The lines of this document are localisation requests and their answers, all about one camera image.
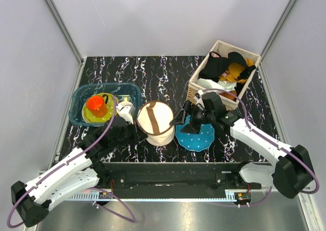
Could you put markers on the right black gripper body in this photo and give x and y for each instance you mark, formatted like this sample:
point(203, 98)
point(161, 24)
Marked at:
point(202, 116)

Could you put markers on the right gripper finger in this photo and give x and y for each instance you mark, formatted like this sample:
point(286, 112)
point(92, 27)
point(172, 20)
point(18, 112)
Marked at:
point(193, 127)
point(179, 119)

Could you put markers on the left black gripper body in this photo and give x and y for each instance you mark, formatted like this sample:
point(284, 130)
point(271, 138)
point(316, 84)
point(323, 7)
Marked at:
point(129, 136)

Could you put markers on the cream round laundry bag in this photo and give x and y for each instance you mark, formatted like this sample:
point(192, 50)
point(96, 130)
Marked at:
point(154, 120)

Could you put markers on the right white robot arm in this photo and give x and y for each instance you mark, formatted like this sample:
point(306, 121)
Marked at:
point(290, 169)

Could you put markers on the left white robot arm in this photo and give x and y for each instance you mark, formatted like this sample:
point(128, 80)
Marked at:
point(81, 169)

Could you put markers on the blue polka dot plate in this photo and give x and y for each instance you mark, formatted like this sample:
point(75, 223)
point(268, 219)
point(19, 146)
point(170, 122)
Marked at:
point(195, 142)

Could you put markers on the cream ceramic cup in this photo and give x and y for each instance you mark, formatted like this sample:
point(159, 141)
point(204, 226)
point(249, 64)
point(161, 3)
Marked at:
point(123, 104)

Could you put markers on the white garment in basket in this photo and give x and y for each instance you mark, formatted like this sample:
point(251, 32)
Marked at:
point(222, 85)

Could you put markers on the teal plastic tub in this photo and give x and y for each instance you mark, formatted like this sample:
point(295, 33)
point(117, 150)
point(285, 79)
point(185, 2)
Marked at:
point(124, 91)

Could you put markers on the orange mug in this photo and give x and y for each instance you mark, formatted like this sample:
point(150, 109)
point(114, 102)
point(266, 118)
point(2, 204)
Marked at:
point(97, 105)

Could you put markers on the yellow-green plate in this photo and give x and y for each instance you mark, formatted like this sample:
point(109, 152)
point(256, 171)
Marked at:
point(89, 118)

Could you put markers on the black garment in basket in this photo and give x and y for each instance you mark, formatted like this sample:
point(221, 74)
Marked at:
point(218, 65)

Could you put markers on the mustard yellow garment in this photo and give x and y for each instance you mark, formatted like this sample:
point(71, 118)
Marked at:
point(239, 74)

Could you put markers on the wicker basket with liner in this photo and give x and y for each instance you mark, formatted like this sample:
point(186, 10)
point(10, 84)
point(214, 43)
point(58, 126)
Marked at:
point(222, 48)

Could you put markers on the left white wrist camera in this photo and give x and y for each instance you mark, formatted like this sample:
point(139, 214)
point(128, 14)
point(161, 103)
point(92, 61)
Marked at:
point(127, 113)

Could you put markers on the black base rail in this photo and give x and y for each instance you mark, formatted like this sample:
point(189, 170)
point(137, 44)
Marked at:
point(173, 180)

